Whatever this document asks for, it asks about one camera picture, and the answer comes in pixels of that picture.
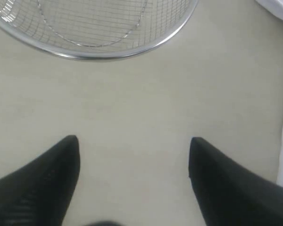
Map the metal mesh strainer bowl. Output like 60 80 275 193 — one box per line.
0 0 197 60

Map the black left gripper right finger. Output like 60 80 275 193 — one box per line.
188 137 283 226

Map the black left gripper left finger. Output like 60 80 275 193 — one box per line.
0 135 80 226

